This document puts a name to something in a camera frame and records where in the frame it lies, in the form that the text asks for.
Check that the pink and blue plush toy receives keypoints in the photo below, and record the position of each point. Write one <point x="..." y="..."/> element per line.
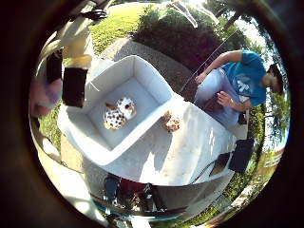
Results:
<point x="44" y="98"/>

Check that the white plush toy brown spots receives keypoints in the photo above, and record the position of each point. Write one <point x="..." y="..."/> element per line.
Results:
<point x="118" y="115"/>

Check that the brown spotted plush toy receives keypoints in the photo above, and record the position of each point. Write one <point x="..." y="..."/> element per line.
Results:
<point x="172" y="122"/>

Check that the white rectangular container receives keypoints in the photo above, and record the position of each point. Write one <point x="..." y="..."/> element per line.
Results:
<point x="139" y="91"/>

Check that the person in blue shirt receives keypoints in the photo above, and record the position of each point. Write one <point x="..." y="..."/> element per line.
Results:
<point x="243" y="82"/>

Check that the black tablet device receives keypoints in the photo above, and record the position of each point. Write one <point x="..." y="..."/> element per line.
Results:
<point x="241" y="155"/>

